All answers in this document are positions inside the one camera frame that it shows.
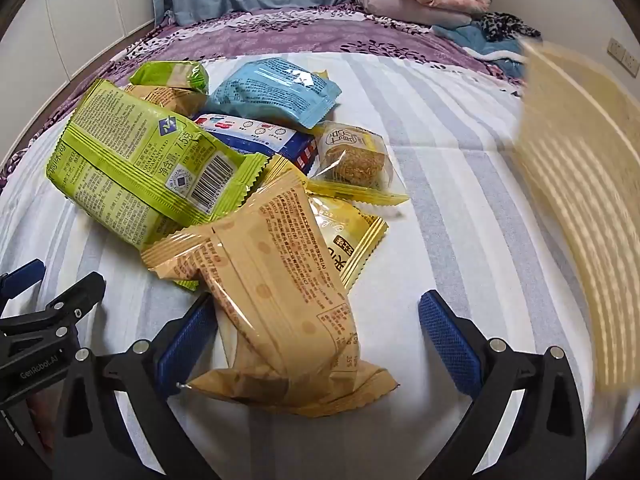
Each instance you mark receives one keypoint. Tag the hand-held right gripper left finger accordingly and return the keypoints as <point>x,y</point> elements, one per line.
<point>187,345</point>

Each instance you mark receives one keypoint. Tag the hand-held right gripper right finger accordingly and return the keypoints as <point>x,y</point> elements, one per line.
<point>450,340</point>

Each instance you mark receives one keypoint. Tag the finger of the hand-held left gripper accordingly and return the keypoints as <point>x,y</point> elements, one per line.
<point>20,276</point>
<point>80,295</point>

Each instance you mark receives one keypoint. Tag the large tan snack packet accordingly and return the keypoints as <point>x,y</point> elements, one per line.
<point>280,285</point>

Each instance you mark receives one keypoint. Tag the large green snack packet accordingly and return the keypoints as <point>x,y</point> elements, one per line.
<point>125,160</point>

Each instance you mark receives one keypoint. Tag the clear square cake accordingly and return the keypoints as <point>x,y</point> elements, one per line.
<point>350,157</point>

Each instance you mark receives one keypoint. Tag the small golden snack packet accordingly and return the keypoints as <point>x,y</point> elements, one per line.
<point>170,98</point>

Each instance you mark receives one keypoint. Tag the cream perforated plastic basket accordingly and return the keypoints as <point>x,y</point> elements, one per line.
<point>575,160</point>

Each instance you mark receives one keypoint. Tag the blue white striped snack packet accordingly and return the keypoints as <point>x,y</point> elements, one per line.
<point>250,132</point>

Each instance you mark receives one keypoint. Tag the small green snack packet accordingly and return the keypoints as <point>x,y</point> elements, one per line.
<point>175,75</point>

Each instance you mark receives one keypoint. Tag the light blue snack packet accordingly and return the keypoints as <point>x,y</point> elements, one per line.
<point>275,90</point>

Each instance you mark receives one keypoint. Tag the pale yellow snack packet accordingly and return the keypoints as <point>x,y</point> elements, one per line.
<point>322,74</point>

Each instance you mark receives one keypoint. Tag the white blue striped sheet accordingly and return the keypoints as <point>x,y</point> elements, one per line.
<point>450,185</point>

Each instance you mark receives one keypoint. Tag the white wardrobe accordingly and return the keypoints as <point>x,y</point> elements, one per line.
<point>75,10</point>

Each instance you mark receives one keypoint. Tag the blue fleece blanket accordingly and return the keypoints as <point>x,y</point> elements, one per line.
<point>480,55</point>

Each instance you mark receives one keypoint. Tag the leopard print cloth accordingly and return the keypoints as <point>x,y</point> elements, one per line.
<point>507,25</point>

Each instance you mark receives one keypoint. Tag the purple floral bed sheet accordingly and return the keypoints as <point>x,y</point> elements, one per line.
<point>300,35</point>

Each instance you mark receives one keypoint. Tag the beige wall socket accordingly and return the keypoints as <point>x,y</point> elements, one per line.
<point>622,57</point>

